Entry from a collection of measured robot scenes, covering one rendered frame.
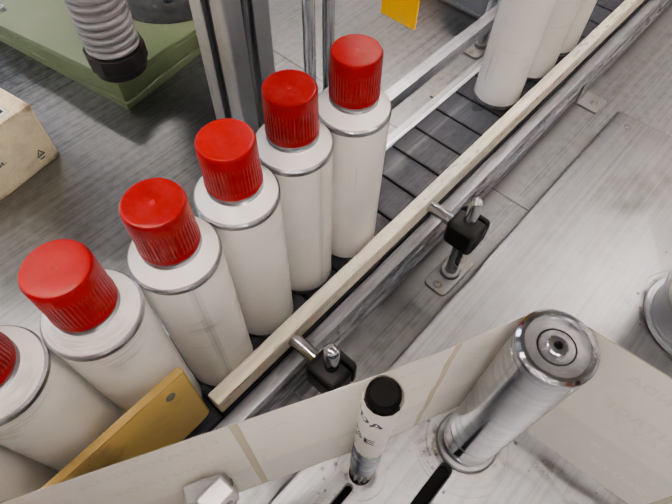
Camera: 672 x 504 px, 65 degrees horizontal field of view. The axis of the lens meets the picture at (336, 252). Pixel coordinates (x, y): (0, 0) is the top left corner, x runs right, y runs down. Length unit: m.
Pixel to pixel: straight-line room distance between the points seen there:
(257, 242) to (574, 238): 0.32
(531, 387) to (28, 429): 0.24
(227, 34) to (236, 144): 0.17
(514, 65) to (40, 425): 0.51
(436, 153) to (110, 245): 0.35
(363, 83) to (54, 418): 0.25
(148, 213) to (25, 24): 0.60
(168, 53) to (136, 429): 0.50
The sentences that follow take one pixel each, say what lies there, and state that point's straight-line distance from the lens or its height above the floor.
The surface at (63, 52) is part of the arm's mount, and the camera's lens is 0.77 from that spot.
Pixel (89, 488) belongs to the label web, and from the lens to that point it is 0.27.
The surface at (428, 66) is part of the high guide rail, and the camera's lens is 0.54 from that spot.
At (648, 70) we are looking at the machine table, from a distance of 0.86.
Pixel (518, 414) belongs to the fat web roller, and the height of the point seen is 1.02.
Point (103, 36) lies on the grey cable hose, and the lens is 0.34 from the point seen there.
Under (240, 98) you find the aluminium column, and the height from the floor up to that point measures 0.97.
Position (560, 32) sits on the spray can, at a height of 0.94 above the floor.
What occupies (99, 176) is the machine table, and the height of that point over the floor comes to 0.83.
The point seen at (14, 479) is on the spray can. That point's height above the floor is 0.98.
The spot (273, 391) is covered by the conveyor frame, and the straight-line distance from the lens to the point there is 0.44.
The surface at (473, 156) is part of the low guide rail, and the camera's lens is 0.53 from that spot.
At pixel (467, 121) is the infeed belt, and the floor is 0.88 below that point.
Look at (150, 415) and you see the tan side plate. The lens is 0.35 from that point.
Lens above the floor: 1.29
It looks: 58 degrees down
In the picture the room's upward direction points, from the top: 2 degrees clockwise
